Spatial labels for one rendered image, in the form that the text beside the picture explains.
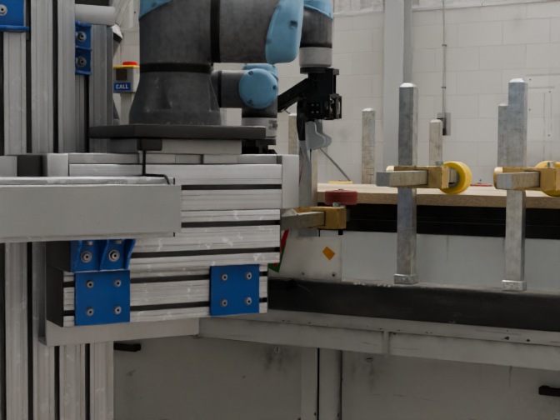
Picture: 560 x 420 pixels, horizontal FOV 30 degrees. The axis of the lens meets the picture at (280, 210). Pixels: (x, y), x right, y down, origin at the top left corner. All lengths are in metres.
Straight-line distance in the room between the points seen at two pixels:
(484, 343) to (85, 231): 1.18
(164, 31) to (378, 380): 1.34
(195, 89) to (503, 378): 1.28
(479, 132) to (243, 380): 7.36
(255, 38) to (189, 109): 0.15
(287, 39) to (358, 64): 8.96
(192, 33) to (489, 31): 8.50
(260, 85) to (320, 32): 0.37
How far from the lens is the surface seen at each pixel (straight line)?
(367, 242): 2.67
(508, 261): 2.34
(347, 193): 2.55
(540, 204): 2.52
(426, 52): 10.32
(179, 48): 1.68
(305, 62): 2.36
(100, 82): 1.88
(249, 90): 2.03
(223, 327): 2.65
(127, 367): 3.10
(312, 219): 2.40
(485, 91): 10.06
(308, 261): 2.49
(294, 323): 2.56
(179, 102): 1.66
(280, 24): 1.67
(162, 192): 1.52
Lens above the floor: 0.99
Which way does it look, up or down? 3 degrees down
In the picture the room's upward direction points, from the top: straight up
